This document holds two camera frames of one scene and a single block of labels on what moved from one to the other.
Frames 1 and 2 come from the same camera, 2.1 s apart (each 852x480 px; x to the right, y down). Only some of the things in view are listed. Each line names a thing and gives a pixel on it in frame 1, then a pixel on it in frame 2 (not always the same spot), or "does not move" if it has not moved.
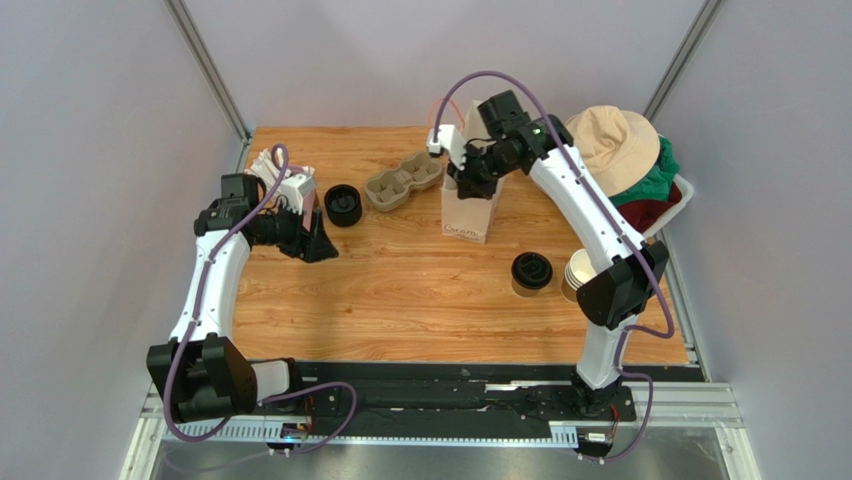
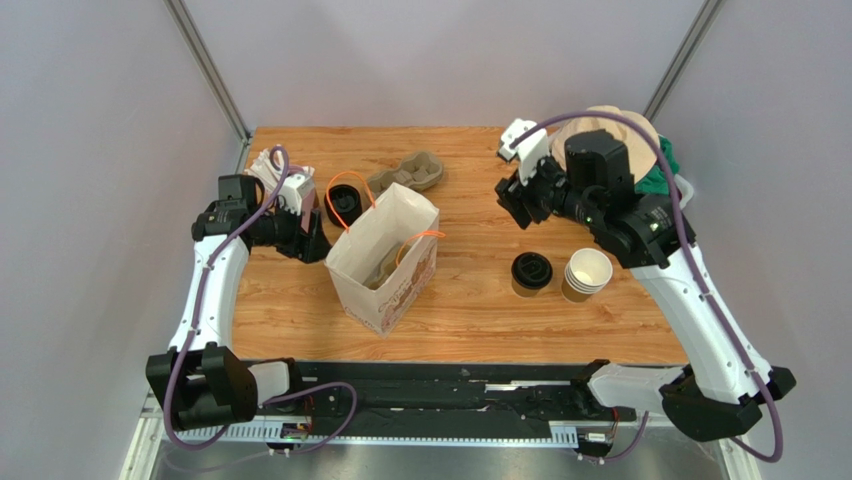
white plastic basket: (686, 194) does not move
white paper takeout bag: (472, 219) → (383, 269)
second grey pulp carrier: (390, 189) does not move
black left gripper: (313, 246) does not move
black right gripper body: (470, 177) → (525, 192)
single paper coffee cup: (524, 292) does not move
